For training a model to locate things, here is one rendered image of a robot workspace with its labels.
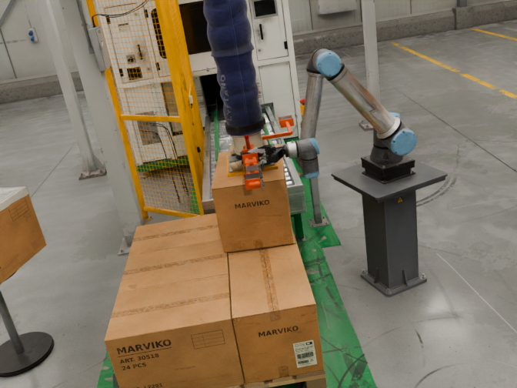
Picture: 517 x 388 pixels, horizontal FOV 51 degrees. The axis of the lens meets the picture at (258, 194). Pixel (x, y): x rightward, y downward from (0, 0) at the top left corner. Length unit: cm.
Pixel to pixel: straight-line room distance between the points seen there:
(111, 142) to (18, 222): 120
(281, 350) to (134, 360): 70
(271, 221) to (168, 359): 91
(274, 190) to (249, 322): 74
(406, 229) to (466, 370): 90
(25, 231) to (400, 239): 225
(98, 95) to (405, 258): 247
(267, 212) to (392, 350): 101
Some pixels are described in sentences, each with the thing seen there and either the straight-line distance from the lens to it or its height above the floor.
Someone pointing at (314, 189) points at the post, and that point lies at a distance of 429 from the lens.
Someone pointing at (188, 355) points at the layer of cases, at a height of 38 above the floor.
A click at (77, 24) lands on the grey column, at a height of 181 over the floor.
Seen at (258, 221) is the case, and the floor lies 72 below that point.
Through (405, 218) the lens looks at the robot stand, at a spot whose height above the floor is 48.
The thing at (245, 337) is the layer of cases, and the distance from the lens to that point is 262.
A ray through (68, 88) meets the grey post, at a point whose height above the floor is 104.
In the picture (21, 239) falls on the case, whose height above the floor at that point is 76.
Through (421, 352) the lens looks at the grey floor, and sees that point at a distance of 311.
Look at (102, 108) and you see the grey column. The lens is 424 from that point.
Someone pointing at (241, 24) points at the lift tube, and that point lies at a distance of 291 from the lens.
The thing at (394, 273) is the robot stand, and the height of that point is 12.
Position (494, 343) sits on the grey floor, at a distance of 321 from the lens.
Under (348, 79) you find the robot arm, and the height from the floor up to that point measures 141.
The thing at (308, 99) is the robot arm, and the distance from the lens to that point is 295.
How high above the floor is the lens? 203
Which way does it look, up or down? 23 degrees down
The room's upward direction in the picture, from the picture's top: 9 degrees counter-clockwise
